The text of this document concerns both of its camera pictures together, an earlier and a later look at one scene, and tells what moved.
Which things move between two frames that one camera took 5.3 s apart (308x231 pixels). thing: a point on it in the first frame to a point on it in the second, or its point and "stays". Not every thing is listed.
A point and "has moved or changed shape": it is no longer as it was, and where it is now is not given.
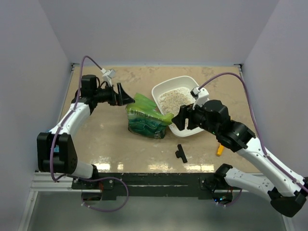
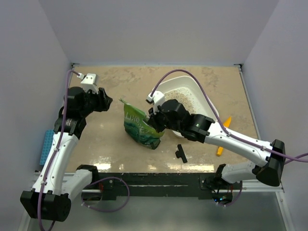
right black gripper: (185, 112) to (154, 121)
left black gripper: (124, 98) to (102, 106)
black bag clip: (180, 153) stays
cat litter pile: (171, 100) stays
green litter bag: (144, 120) has moved or changed shape
